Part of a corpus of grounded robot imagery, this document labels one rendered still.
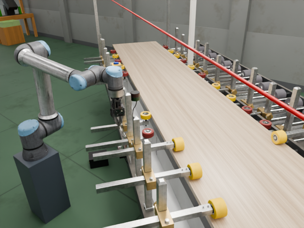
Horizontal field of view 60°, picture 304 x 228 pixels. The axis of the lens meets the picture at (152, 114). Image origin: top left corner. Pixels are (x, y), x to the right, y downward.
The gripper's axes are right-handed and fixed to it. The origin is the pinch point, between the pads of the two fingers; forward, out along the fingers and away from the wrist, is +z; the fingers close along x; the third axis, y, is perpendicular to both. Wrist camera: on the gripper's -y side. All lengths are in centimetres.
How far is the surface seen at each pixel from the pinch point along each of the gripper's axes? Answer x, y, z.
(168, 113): 40.0, -22.2, 10.4
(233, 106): 93, -20, 10
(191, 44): 104, -136, -13
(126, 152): 0.8, 25.0, 5.0
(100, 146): -12.9, 0.0, 15.1
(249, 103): 116, -31, 16
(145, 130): 17.7, -2.2, 10.0
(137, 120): 8.3, 21.3, -12.4
